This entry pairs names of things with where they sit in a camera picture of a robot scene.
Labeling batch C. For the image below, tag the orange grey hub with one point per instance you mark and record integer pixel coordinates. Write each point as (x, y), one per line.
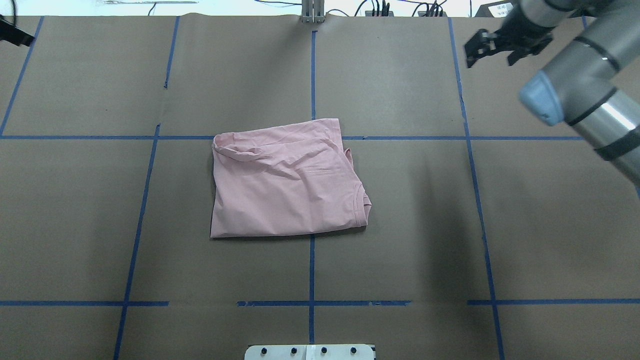
(429, 10)
(378, 9)

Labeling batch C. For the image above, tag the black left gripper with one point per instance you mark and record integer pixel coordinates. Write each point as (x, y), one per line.
(11, 31)

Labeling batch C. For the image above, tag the orange grey hub left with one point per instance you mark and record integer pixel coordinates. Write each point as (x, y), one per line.
(378, 9)

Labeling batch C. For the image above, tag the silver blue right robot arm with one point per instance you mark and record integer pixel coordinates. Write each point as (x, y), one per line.
(576, 86)

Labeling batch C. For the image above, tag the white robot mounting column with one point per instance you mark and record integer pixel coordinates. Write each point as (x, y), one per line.
(356, 351)

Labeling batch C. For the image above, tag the orange grey hub right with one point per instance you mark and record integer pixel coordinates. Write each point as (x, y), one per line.
(429, 10)

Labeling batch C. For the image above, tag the pink Snoopy t-shirt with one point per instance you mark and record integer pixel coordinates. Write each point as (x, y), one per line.
(288, 180)

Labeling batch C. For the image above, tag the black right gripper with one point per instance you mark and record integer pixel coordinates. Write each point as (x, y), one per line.
(521, 31)

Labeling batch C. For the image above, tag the aluminium frame post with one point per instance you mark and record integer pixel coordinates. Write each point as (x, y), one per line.
(313, 11)

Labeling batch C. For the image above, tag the black box with label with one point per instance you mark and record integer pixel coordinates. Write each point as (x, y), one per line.
(498, 9)

